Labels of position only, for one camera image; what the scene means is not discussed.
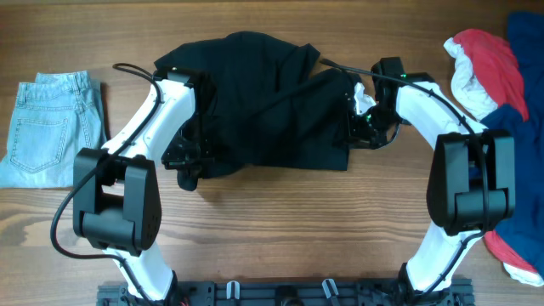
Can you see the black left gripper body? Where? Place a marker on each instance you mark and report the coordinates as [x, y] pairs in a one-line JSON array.
[[187, 155]]

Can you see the folded light blue jeans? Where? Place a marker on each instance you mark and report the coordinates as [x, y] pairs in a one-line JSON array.
[[54, 117]]

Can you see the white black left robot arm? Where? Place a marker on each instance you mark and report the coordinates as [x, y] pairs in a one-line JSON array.
[[117, 205]]

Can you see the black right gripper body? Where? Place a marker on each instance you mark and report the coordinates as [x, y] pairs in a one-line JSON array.
[[357, 128]]

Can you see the dark blue garment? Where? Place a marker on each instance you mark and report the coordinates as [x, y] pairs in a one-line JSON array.
[[523, 232]]

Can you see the black t-shirt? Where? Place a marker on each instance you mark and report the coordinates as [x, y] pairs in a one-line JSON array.
[[269, 108]]

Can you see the red white garment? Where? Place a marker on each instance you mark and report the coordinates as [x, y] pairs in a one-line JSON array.
[[486, 74]]

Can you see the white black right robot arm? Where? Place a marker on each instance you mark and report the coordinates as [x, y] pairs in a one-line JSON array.
[[471, 185]]

